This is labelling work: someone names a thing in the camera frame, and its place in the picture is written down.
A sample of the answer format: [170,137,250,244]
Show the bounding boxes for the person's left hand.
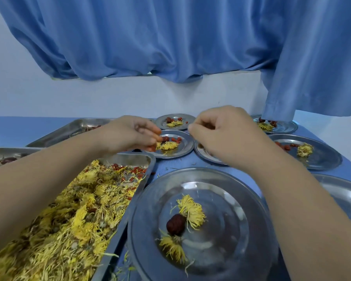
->
[98,115,163,156]

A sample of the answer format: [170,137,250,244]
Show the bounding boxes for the person's right hand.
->
[188,106,272,173]

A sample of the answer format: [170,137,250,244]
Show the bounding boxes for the person's left forearm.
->
[0,130,112,255]

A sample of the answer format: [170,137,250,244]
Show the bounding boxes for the person's right forearm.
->
[237,143,351,281]

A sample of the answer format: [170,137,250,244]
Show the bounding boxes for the small round steel plate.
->
[140,130,195,159]
[251,115,298,134]
[194,140,229,166]
[155,114,196,131]

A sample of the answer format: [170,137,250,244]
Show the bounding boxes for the pile of red goji berries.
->
[111,163,149,183]

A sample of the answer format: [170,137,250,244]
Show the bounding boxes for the blue curtain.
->
[0,0,351,122]

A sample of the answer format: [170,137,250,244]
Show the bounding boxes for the large round steel plate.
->
[127,168,279,281]
[311,173,351,233]

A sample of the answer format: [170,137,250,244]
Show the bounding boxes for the large rectangular steel tray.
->
[0,153,156,281]

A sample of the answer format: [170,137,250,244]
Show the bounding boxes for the pile of dried yellow chrysanthemums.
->
[0,160,144,281]

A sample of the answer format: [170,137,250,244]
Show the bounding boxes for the loose yellow chrysanthemum petals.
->
[103,251,137,281]

